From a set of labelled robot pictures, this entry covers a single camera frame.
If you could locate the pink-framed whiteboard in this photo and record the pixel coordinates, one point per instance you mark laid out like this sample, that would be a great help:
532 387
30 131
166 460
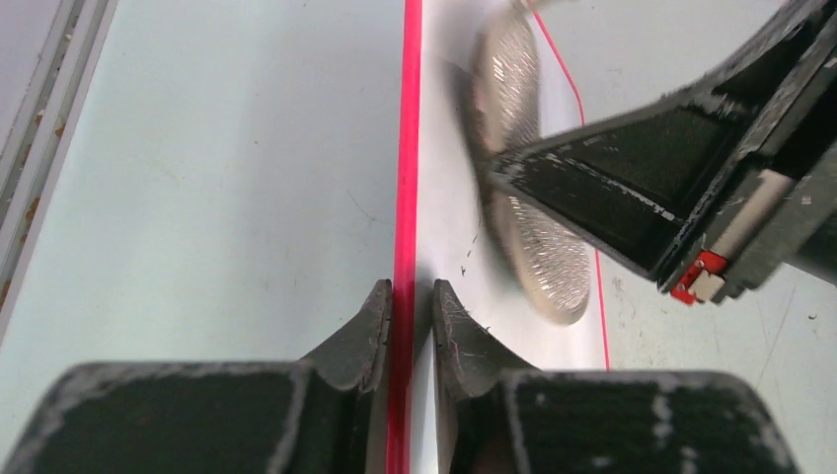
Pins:
441 232

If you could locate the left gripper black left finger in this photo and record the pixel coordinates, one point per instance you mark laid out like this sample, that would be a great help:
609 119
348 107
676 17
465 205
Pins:
322 413

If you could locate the grey mesh sponge eraser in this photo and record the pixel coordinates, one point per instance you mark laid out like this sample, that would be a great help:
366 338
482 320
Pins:
550 262

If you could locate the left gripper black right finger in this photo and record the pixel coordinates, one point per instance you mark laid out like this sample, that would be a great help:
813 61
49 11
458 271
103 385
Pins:
497 413

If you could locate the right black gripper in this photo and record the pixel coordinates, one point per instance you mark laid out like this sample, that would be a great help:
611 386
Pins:
717 184

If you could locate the aluminium frame rail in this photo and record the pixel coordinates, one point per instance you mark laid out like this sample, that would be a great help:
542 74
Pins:
38 140

